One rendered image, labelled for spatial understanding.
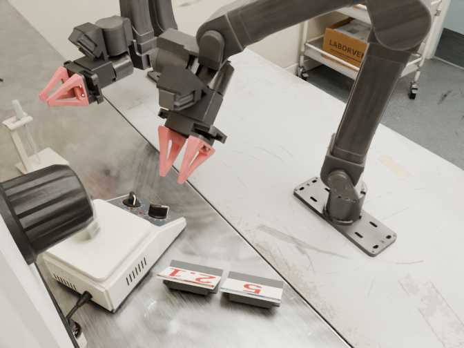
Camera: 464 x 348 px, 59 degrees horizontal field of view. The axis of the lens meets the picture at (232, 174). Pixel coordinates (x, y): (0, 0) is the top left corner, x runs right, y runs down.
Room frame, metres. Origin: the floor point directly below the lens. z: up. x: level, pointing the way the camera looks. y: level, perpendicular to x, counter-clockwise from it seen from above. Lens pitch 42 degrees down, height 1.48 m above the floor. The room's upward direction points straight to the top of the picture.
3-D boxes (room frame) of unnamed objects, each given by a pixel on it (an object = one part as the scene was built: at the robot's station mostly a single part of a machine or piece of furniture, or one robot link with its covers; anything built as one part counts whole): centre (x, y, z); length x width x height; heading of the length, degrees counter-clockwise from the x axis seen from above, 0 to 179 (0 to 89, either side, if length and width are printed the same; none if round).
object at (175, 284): (0.38, 0.07, 0.92); 0.09 x 0.06 x 0.04; 77
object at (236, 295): (0.36, -0.03, 0.92); 0.09 x 0.06 x 0.04; 77
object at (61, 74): (0.74, 0.34, 1.04); 0.09 x 0.07 x 0.07; 140
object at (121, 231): (0.40, 0.20, 0.98); 0.12 x 0.12 x 0.01; 61
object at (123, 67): (0.84, 0.25, 1.05); 0.07 x 0.06 x 0.07; 140
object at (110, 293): (0.43, 0.19, 0.94); 0.22 x 0.13 x 0.08; 151
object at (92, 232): (0.41, 0.23, 1.02); 0.06 x 0.05 x 0.08; 152
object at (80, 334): (0.27, 0.22, 0.93); 0.03 x 0.03 x 0.07
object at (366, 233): (0.52, -0.21, 0.94); 0.20 x 0.07 x 0.08; 37
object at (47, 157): (0.66, 0.40, 0.96); 0.08 x 0.08 x 0.13; 50
